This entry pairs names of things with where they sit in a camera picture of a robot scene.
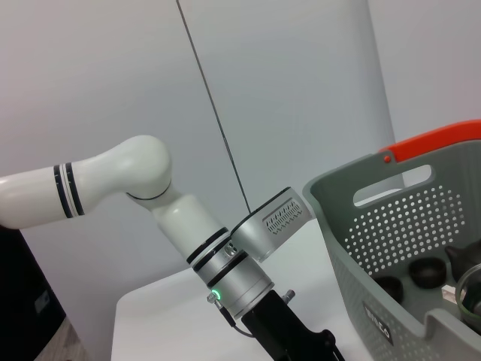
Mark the dark clay teapot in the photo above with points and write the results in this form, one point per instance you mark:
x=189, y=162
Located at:
x=466, y=259

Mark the small dark clay cup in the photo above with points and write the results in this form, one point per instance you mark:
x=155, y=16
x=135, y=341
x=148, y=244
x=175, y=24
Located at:
x=391, y=287
x=426, y=272

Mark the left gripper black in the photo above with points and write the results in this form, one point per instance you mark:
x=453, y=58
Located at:
x=278, y=331

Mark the grey perforated storage bin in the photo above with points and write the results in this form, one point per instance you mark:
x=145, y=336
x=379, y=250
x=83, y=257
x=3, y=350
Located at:
x=376, y=263

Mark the left wrist camera housing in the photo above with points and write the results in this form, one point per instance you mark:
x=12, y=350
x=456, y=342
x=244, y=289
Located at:
x=270, y=225

